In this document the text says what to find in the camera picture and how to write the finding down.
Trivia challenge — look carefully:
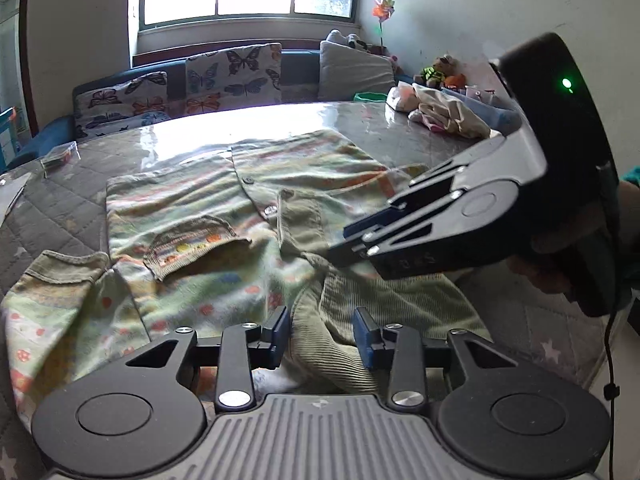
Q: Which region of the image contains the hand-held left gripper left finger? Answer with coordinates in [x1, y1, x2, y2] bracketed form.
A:
[125, 306, 291, 414]

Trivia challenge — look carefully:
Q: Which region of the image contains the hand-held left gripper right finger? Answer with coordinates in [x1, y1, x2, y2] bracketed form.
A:
[352, 307, 521, 409]

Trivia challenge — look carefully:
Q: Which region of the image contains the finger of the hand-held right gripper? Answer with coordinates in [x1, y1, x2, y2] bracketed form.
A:
[343, 156, 473, 242]
[327, 209, 454, 269]

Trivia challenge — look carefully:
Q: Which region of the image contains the green corduroy printed shirt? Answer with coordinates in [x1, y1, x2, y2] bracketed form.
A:
[0, 129, 494, 429]

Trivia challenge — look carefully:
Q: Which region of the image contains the person's right hand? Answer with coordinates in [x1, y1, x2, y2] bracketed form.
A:
[509, 203, 612, 297]

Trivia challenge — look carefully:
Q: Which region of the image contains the light blue cloth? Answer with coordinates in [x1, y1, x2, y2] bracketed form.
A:
[465, 95, 524, 137]

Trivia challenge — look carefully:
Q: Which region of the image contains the cream crumpled cloth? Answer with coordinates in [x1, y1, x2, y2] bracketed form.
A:
[413, 83, 493, 140]

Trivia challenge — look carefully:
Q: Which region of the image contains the brown plush toy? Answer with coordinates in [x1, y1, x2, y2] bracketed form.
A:
[414, 55, 467, 89]

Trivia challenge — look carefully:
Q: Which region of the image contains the pink white crumpled cloth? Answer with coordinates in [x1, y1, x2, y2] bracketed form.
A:
[388, 83, 443, 133]

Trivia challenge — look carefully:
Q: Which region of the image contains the grey cushion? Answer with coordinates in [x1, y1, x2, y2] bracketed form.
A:
[318, 40, 397, 103]

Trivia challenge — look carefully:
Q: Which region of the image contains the blue sofa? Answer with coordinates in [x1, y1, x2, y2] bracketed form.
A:
[9, 49, 326, 171]

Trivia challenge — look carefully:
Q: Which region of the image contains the black white plush toy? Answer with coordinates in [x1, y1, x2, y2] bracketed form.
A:
[325, 29, 371, 53]

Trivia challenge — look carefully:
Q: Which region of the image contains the colourful pinwheel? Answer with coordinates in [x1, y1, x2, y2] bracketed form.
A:
[371, 0, 398, 56]

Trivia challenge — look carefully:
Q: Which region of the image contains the tall butterfly print cushion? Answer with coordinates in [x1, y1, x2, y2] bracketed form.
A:
[185, 42, 284, 114]

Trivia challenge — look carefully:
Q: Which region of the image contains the grey quilted table cover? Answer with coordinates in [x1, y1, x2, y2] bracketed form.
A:
[0, 100, 617, 480]

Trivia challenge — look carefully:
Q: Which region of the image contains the wide butterfly print cushion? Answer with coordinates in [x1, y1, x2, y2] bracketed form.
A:
[74, 71, 173, 140]

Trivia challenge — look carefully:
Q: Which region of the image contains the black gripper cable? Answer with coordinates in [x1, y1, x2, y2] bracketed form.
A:
[602, 310, 621, 480]

